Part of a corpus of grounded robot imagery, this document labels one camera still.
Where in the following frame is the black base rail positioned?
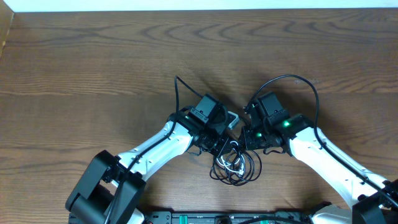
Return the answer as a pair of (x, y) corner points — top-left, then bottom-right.
(144, 211), (312, 224)

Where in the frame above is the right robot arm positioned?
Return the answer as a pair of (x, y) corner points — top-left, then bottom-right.
(239, 92), (397, 223)

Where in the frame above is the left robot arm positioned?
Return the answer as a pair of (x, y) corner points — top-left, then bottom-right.
(65, 95), (239, 223)

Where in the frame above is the white cable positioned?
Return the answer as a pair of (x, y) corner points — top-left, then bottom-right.
(216, 140), (246, 174)

